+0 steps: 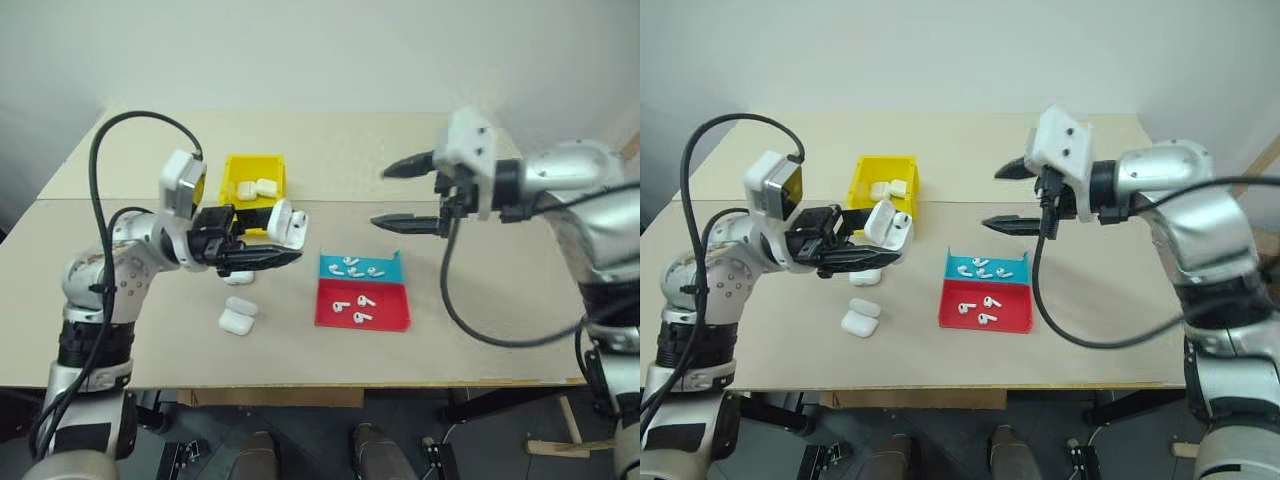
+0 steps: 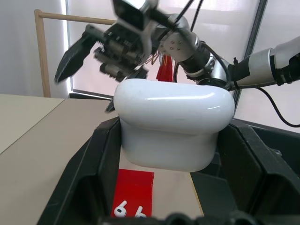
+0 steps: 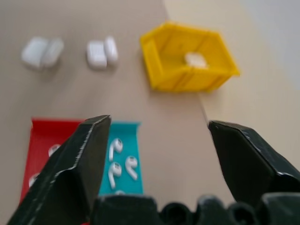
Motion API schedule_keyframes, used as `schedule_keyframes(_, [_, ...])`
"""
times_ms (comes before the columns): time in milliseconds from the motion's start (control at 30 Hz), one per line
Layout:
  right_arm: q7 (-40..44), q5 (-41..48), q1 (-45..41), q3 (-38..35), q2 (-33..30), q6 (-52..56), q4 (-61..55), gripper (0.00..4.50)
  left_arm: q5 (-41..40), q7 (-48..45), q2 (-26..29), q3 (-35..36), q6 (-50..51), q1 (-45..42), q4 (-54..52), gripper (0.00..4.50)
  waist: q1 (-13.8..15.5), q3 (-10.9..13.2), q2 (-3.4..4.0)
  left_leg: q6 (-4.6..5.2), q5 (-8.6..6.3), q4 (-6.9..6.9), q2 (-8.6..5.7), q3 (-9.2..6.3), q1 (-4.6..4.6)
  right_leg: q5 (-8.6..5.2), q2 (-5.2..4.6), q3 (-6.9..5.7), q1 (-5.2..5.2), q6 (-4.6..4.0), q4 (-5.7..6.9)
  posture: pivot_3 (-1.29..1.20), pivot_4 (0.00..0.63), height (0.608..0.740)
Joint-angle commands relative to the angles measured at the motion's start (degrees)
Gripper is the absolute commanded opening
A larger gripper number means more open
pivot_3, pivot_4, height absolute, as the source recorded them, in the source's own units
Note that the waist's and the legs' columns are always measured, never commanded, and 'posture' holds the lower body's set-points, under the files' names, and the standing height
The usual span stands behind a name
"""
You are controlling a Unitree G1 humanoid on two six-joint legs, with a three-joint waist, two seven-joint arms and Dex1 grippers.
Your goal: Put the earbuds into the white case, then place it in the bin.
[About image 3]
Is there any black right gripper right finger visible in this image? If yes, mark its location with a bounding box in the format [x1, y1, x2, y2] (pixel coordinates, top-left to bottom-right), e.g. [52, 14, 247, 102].
[208, 120, 300, 203]

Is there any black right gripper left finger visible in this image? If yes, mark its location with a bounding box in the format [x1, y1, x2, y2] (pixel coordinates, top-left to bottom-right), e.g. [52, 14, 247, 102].
[6, 114, 112, 225]

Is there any white earbud case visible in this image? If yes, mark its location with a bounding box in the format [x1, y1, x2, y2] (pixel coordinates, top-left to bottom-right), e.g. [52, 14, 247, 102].
[184, 52, 210, 69]
[86, 36, 119, 70]
[21, 37, 65, 70]

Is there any yellow plastic bin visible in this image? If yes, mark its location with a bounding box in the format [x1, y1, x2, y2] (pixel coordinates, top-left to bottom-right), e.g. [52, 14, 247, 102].
[140, 21, 240, 92]

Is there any white earbud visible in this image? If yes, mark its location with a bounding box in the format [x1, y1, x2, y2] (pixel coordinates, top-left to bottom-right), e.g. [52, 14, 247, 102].
[28, 173, 41, 188]
[48, 144, 61, 157]
[109, 162, 122, 188]
[125, 156, 138, 181]
[108, 138, 123, 162]

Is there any red plastic tray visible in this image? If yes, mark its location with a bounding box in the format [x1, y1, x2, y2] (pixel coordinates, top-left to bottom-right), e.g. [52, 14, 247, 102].
[20, 117, 91, 225]

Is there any teal plastic tray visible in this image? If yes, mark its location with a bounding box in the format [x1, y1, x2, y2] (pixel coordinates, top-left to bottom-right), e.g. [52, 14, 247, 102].
[98, 120, 144, 196]

